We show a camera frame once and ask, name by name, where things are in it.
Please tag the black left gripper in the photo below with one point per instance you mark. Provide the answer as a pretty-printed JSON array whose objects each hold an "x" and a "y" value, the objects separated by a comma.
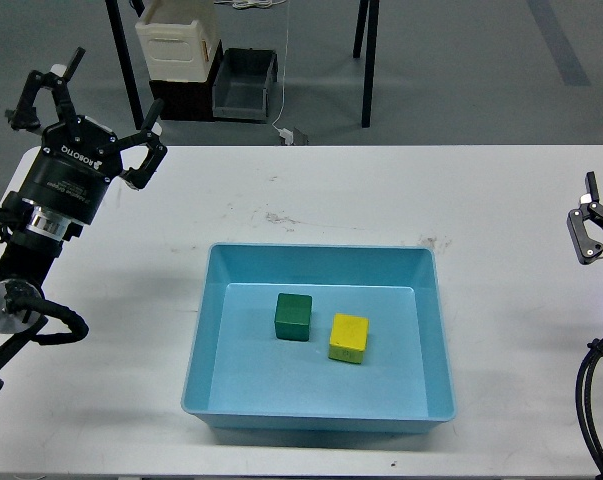
[{"x": 71, "y": 167}]

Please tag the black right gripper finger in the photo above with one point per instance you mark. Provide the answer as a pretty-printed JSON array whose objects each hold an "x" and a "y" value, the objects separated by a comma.
[{"x": 588, "y": 213}]

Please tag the yellow block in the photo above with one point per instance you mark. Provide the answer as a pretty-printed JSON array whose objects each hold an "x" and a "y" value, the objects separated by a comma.
[{"x": 348, "y": 338}]

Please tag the green block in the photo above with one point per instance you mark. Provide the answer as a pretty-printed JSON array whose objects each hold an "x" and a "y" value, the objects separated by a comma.
[{"x": 292, "y": 319}]

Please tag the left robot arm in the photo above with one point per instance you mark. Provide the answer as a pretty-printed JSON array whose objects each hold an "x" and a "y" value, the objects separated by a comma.
[{"x": 33, "y": 237}]

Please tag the light blue plastic box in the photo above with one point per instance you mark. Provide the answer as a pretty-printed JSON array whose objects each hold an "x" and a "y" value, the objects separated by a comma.
[{"x": 241, "y": 376}]

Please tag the black crate under cream crate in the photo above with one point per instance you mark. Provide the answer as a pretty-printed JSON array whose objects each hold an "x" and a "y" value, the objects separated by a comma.
[{"x": 188, "y": 101}]

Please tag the black table leg left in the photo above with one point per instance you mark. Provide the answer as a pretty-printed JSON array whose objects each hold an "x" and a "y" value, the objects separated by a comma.
[{"x": 121, "y": 46}]

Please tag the black table leg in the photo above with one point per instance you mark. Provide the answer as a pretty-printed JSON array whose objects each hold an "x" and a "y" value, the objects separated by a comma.
[
  {"x": 365, "y": 41},
  {"x": 121, "y": 46}
]

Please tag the cream plastic crate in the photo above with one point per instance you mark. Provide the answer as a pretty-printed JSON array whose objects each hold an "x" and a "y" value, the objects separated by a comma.
[{"x": 179, "y": 39}]

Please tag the grey open bin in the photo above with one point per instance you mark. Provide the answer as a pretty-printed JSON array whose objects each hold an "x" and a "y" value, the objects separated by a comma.
[{"x": 243, "y": 85}]

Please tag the white power adapter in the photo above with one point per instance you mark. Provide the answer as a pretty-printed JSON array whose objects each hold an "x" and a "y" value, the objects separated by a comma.
[{"x": 286, "y": 137}]

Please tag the black table leg right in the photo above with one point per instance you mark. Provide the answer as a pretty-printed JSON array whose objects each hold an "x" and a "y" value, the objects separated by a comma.
[{"x": 365, "y": 41}]

